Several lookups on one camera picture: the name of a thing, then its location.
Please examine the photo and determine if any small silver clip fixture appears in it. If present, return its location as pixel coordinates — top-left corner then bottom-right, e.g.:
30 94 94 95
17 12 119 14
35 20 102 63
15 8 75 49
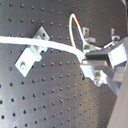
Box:
81 27 96 53

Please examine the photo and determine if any thin white sensor wire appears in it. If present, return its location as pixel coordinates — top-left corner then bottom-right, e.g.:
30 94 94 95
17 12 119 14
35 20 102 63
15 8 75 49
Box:
68 13 109 52

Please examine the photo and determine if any black perforated breadboard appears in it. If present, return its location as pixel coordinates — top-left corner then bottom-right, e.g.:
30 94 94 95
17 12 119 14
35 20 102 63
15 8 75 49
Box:
0 0 127 128

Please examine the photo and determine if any white braided cable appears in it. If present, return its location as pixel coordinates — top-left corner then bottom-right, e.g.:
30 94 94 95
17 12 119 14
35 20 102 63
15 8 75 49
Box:
0 35 87 61

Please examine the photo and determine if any small silver edge fixture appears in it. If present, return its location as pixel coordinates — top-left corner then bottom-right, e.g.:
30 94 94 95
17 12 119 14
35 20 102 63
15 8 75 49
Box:
111 28 120 42

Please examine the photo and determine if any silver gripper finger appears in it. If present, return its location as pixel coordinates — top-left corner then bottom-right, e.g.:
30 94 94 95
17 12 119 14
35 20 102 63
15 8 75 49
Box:
86 48 112 66
80 64 124 96

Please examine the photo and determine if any silver cable clip bracket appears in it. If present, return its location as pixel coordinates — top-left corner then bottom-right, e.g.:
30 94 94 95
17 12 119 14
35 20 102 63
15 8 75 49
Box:
15 27 50 77

